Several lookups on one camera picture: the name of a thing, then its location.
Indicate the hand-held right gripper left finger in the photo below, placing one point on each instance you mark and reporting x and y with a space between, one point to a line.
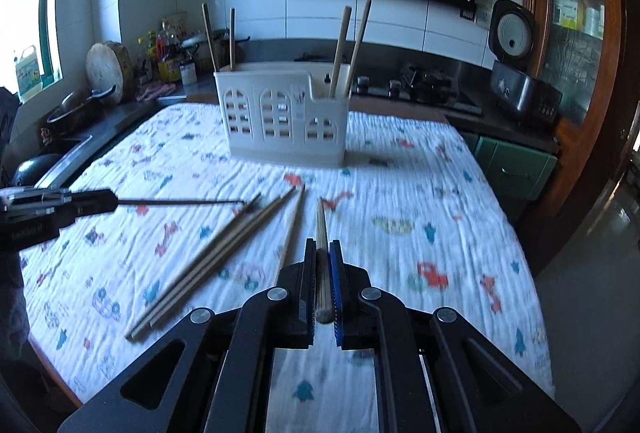
305 293

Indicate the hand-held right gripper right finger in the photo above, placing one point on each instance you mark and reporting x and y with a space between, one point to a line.
336 293

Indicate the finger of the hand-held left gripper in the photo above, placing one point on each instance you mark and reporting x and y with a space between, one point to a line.
85 209
75 194

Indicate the white plastic utensil holder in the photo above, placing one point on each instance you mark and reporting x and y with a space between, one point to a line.
280 153

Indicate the person's left forearm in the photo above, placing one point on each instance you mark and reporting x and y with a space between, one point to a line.
10 293

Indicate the black wok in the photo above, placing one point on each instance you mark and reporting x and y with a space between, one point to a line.
35 168

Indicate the metal pan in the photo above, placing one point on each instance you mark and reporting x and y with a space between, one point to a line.
70 113

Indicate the white printed cloth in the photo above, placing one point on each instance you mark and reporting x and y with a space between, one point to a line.
400 183

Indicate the round wooden cutting board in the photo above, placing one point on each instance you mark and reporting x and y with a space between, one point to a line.
105 68

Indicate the pink rag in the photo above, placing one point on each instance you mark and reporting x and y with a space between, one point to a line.
155 92

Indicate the detergent jug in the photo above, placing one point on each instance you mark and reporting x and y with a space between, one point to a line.
27 73

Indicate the yellow-capped bottle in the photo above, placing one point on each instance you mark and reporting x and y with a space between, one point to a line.
141 63
150 58

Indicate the white jar with black lid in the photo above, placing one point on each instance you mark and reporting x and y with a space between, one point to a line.
188 74

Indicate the metal pot with lid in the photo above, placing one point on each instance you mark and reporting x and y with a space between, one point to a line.
197 58

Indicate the window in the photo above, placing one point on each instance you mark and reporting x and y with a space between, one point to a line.
25 3

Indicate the printed food bag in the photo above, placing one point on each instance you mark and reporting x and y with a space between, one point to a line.
174 23

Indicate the green cabinet door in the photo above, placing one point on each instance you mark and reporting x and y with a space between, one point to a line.
515 168

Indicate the black gas stove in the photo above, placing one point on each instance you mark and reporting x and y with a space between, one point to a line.
435 85

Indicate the black rice cooker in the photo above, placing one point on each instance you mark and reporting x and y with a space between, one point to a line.
525 93

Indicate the wooden glass cabinet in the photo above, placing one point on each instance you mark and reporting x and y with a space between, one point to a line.
612 38

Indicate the black wall switch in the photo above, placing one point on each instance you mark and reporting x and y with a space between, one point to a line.
467 12

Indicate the white wall socket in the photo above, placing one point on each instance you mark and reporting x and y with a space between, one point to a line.
483 17

